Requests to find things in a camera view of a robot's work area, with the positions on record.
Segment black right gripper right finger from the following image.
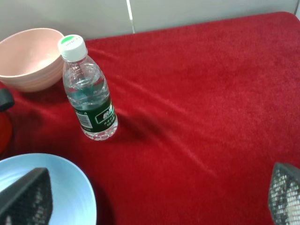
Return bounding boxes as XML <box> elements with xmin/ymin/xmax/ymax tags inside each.
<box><xmin>268</xmin><ymin>163</ymin><xmax>300</xmax><ymax>225</ymax></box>

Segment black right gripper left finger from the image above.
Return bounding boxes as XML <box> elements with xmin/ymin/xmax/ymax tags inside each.
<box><xmin>0</xmin><ymin>168</ymin><xmax>53</xmax><ymax>225</ymax></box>

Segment light blue plate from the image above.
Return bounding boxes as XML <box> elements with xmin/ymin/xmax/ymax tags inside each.
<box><xmin>0</xmin><ymin>153</ymin><xmax>97</xmax><ymax>225</ymax></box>

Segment red tablecloth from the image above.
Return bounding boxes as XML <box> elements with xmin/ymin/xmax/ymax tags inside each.
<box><xmin>2</xmin><ymin>12</ymin><xmax>300</xmax><ymax>225</ymax></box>

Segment clear water bottle green label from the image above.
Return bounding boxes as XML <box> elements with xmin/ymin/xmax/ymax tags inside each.
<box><xmin>58</xmin><ymin>34</ymin><xmax>118</xmax><ymax>141</ymax></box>

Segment pink bowl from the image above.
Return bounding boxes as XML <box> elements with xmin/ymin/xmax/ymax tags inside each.
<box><xmin>0</xmin><ymin>28</ymin><xmax>64</xmax><ymax>92</ymax></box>

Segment red pot black handles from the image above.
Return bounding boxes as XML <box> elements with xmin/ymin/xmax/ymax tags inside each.
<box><xmin>0</xmin><ymin>88</ymin><xmax>15</xmax><ymax>155</ymax></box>

